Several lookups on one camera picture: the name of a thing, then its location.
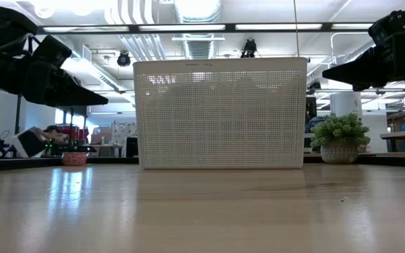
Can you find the white plastic laundry basket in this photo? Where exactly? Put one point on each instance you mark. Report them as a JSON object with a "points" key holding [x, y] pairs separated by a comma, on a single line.
{"points": [[220, 123]]}

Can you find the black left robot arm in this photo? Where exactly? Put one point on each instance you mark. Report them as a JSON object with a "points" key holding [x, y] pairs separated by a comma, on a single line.
{"points": [[2, 28]]}

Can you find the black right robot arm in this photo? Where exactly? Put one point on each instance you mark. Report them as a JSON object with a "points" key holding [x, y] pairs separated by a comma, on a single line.
{"points": [[396, 21]]}

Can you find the white cylinder device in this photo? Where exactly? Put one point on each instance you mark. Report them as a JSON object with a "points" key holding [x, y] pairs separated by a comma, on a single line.
{"points": [[345, 103]]}

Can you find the black robot with green lights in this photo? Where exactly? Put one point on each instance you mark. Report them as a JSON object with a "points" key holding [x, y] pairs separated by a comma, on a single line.
{"points": [[56, 131]]}

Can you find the green potted plant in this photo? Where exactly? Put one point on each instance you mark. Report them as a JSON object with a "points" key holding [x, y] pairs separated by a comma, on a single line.
{"points": [[339, 133]]}

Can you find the black computer monitor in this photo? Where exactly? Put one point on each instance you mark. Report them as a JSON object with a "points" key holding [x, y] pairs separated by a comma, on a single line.
{"points": [[311, 110]]}

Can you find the blue chair back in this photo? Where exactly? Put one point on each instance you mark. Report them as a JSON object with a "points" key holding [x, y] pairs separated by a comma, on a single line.
{"points": [[313, 123]]}

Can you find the black ceiling spotlight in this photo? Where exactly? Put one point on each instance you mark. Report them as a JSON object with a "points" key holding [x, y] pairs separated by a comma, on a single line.
{"points": [[123, 59]]}

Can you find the navy white striped stack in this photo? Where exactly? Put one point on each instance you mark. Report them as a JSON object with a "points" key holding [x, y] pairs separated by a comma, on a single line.
{"points": [[309, 144]]}

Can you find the black overhead camera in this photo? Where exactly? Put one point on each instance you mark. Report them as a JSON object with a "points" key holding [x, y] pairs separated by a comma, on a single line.
{"points": [[249, 47]]}

